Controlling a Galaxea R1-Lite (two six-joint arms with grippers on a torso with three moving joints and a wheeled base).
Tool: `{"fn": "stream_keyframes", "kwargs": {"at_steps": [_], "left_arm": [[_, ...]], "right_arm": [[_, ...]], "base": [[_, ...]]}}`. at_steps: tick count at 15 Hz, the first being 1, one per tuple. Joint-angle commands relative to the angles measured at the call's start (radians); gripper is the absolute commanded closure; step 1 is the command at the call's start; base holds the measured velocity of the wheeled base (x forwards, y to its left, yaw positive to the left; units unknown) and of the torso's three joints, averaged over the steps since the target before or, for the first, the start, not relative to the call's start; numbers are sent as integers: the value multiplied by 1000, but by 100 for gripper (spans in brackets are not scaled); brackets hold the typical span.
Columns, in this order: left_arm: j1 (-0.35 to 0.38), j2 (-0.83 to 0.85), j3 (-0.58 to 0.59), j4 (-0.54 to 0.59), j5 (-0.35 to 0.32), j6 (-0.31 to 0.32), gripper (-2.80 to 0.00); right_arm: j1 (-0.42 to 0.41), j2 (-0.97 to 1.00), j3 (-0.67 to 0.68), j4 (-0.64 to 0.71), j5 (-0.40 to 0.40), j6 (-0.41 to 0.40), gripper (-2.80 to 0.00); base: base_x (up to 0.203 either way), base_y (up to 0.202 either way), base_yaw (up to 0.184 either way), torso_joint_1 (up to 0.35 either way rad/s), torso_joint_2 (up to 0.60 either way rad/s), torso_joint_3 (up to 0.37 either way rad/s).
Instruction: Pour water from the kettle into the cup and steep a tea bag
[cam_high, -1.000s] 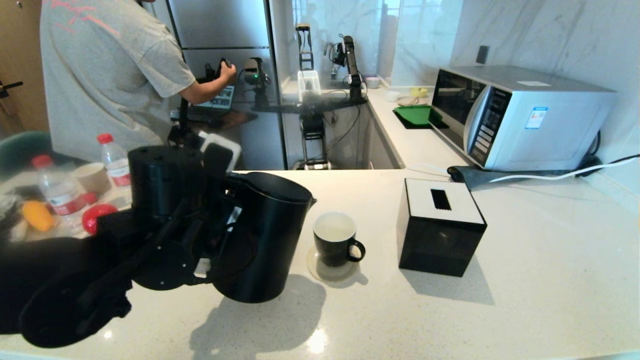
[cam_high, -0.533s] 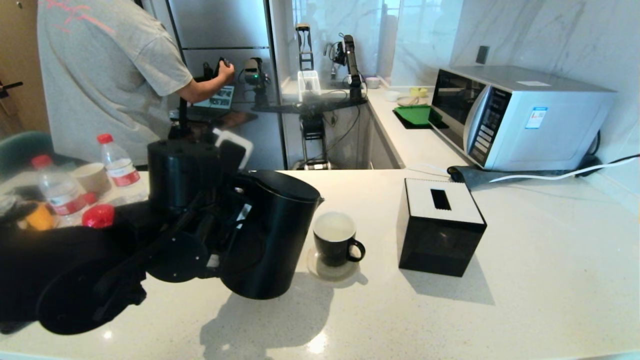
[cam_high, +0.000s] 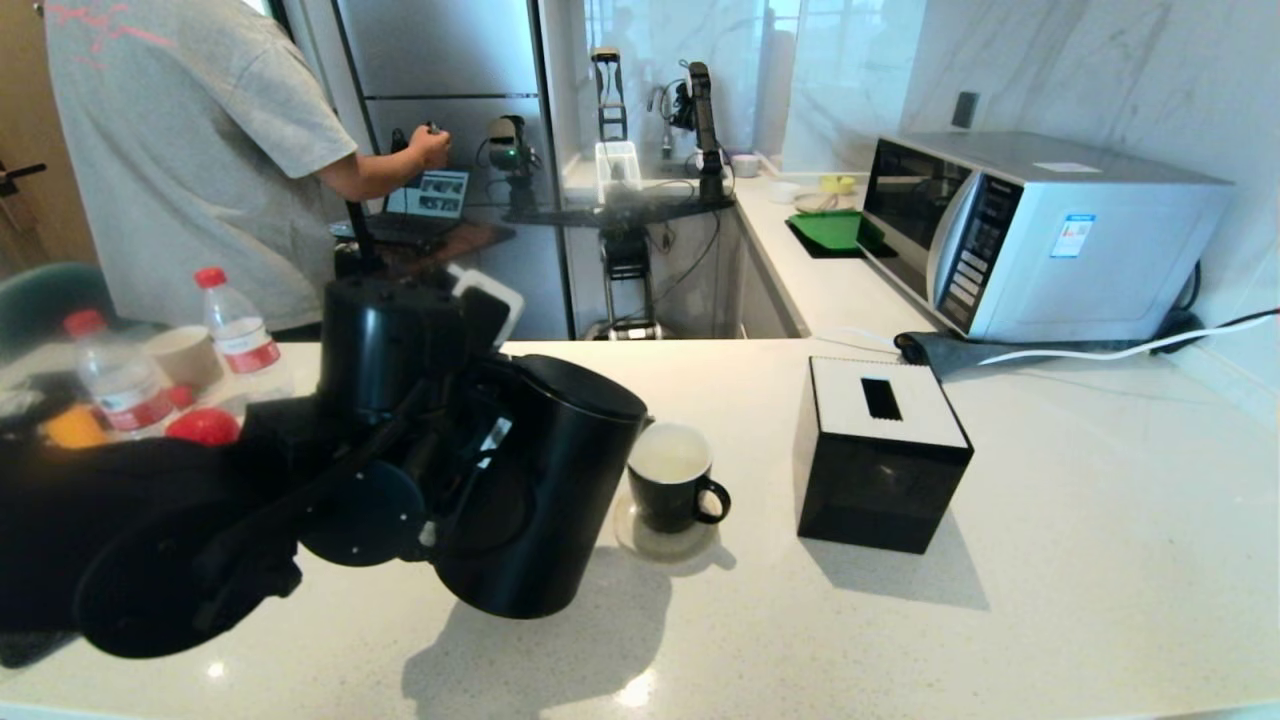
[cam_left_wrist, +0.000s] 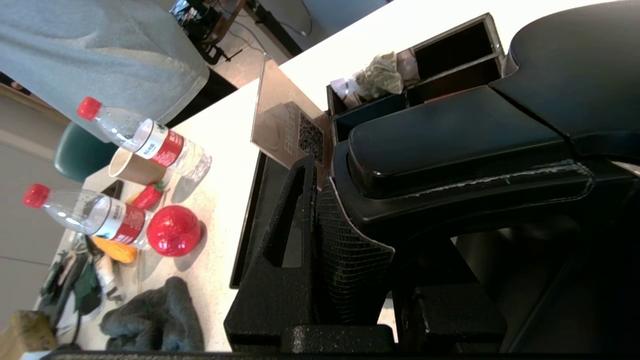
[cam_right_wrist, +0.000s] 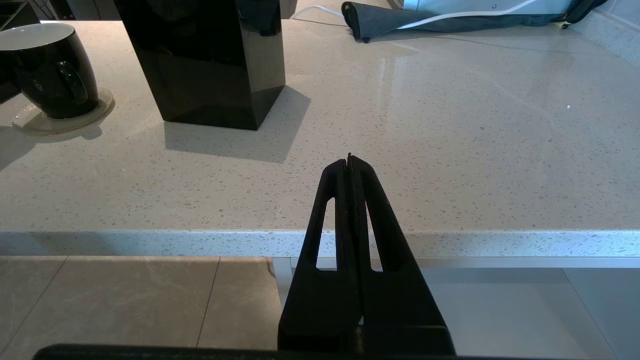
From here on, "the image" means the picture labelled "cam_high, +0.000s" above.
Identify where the black electric kettle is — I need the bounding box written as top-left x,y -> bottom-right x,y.
430,353 -> 656,621

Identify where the brown wooden desk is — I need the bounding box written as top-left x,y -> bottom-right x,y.
335,222 -> 518,281

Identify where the black mug white inside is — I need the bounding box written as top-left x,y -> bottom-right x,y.
627,423 -> 732,534

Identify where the round white coaster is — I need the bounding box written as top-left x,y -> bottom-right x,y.
614,495 -> 722,565

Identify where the black laptop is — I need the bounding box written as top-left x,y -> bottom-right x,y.
385,168 -> 471,246

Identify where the clear water bottle red cap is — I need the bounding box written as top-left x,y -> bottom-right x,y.
194,267 -> 286,401
63,309 -> 176,441

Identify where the red foil ball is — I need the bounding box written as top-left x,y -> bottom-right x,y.
165,407 -> 241,448

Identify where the brown paper cup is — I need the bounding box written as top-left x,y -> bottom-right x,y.
145,326 -> 223,391

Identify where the clear plastic rack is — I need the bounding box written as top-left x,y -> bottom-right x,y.
596,142 -> 643,206

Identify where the silver refrigerator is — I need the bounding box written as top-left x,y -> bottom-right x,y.
335,0 -> 576,341

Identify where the person in grey t-shirt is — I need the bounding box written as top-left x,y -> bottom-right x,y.
42,0 -> 453,331

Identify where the black tissue box white lid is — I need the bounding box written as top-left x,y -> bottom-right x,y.
792,357 -> 974,555

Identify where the green tray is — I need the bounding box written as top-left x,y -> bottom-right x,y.
786,211 -> 886,261

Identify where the green chair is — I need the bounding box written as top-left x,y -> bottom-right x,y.
0,263 -> 121,346

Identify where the dark grey folded cloth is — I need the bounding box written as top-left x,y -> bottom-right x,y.
893,332 -> 1181,383

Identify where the silver microwave oven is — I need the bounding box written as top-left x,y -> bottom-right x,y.
861,132 -> 1233,345

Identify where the white framed wrist camera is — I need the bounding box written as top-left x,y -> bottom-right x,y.
455,265 -> 526,346

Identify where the grey camera head green light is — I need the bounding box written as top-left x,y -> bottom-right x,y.
487,115 -> 541,216

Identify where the black upright frame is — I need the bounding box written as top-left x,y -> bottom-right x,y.
592,48 -> 629,144

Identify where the white power cable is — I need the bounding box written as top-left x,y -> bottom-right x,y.
977,313 -> 1280,367

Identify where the black power cable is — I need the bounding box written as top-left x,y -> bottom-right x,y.
1150,262 -> 1280,346

